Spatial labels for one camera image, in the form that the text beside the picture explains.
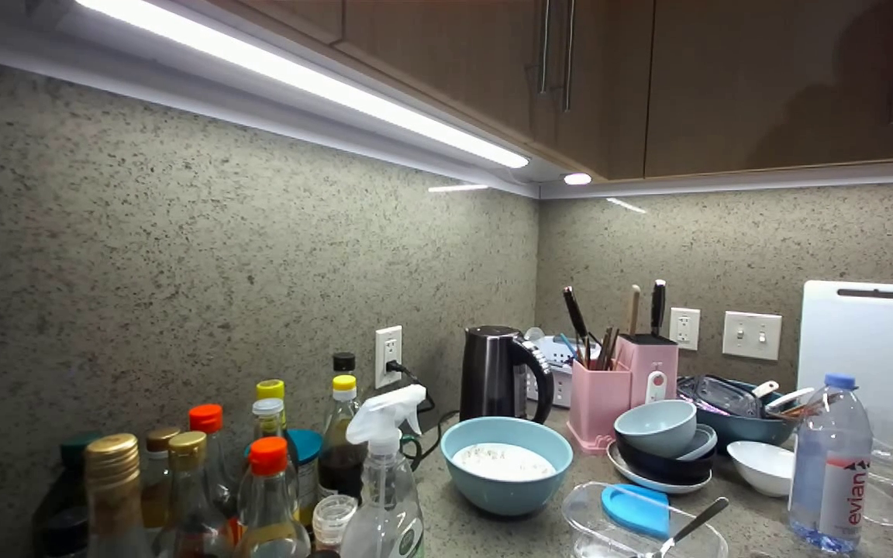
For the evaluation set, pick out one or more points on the yellow cap dark bottle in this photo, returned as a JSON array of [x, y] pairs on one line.
[[342, 460]]

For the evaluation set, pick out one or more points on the white left wall outlet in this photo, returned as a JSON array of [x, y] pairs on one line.
[[390, 350]]

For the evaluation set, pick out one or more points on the pink knife block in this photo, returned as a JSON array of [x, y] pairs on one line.
[[651, 366]]

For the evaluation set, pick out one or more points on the white light switch plate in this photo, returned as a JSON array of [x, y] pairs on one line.
[[753, 337]]

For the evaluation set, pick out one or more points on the light blue mixing bowl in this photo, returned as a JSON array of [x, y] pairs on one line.
[[506, 467]]

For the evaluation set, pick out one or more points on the white small dish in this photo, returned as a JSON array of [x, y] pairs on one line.
[[763, 467]]

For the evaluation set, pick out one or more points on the black knife handle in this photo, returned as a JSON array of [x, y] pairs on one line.
[[576, 315]]

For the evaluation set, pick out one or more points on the blue silicone lid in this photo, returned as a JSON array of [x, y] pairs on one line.
[[636, 510]]

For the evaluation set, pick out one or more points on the blue bowl with utensils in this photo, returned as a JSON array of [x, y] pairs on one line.
[[739, 410]]

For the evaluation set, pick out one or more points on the clear glass container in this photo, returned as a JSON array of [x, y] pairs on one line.
[[599, 538]]

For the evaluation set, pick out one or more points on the metal spoon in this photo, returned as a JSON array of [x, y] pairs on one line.
[[720, 503]]

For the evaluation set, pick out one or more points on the white spray bottle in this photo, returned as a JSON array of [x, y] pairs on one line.
[[390, 518]]

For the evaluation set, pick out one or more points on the red cap bottle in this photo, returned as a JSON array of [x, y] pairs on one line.
[[218, 467]]

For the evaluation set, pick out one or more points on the orange cap oil bottle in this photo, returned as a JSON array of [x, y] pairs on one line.
[[270, 522]]

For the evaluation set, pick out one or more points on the pink utensil holder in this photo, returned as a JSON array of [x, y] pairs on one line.
[[598, 397]]

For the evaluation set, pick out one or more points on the left upper wooden cabinets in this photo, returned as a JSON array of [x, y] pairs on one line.
[[556, 75]]

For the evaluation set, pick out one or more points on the under cabinet light strip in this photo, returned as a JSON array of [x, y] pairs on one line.
[[283, 69]]

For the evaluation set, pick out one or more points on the yellow cap clear bottle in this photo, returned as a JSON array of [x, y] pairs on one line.
[[270, 409]]

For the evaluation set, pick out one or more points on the grey blue small bowl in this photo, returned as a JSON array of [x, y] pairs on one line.
[[661, 425]]

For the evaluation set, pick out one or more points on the white wall outlet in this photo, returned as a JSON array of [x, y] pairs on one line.
[[390, 350], [685, 326]]

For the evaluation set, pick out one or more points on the small gold cap bottle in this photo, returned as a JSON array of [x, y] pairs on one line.
[[198, 522]]

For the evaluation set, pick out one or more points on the dark green bottle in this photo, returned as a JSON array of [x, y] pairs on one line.
[[61, 518]]

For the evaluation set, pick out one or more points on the black electric kettle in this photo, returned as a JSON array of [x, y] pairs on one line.
[[501, 377]]

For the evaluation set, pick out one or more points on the dark blue bowl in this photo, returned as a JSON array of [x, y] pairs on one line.
[[688, 467]]

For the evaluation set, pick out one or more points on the white cutting board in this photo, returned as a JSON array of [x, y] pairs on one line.
[[848, 326]]

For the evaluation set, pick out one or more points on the black cap bottle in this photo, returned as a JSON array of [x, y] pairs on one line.
[[342, 365]]

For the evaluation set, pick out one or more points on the clear plastic water bottle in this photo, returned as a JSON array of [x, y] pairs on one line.
[[832, 458]]

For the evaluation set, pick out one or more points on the gold cap glass bottle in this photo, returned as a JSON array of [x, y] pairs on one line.
[[114, 499]]

